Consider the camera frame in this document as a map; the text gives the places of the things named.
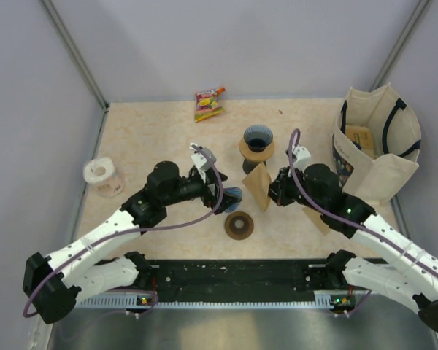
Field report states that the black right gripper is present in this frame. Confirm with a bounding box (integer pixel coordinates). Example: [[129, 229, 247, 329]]
[[262, 166, 326, 214]]

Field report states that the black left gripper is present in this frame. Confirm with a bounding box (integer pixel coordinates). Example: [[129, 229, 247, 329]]
[[163, 168, 241, 214]]

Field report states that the brown paper coffee filter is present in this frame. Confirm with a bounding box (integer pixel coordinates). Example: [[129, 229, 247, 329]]
[[242, 163, 272, 212]]

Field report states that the light wooden dripper ring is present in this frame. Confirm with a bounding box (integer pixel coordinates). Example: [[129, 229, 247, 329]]
[[239, 138, 277, 163]]

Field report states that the blue glass dripper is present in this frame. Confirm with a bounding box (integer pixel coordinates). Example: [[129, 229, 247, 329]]
[[221, 187, 243, 214], [243, 125, 273, 152]]

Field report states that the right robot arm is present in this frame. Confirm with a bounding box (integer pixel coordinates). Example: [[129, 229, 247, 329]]
[[268, 164, 438, 333]]

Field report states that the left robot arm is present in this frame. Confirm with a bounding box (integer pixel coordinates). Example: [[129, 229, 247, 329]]
[[23, 157, 242, 324]]

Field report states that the brown paper filter right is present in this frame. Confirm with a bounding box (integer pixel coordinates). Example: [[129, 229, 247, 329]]
[[302, 207, 331, 236]]

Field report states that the black tumbler with red lid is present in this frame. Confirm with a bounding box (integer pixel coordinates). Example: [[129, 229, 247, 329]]
[[242, 157, 266, 174]]

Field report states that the brown box in bag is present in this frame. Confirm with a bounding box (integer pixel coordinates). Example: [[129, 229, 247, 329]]
[[345, 125, 375, 159]]

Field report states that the colourful snack packet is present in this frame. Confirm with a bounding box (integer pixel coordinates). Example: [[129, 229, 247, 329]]
[[194, 87, 226, 123]]

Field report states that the cream canvas tote bag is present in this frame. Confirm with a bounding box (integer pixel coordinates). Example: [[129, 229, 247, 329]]
[[331, 84, 421, 203]]

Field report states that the white toilet paper roll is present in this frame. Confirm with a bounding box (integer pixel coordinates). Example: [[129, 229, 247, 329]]
[[82, 157, 125, 198]]

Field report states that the dark wooden dripper ring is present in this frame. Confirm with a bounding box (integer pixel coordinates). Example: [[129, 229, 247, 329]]
[[224, 211, 256, 241]]

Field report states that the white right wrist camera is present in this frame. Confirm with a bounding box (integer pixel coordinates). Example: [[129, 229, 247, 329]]
[[285, 145, 311, 171]]

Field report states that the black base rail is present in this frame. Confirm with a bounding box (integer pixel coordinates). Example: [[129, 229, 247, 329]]
[[105, 257, 355, 303]]

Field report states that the grey slotted cable duct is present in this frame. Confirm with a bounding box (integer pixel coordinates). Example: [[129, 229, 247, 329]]
[[76, 293, 156, 309]]

